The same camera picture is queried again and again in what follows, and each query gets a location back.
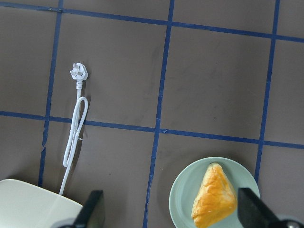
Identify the triangular bread on plate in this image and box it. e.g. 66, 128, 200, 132
191, 162, 238, 228

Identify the green plate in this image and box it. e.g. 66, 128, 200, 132
169, 157, 260, 228

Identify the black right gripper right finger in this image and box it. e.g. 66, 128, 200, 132
237, 188, 304, 228

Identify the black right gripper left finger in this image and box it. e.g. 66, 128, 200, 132
57, 190, 105, 228

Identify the white toaster power cord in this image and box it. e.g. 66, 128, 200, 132
58, 62, 89, 197

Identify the white toaster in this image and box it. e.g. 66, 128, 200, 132
0, 179, 83, 228

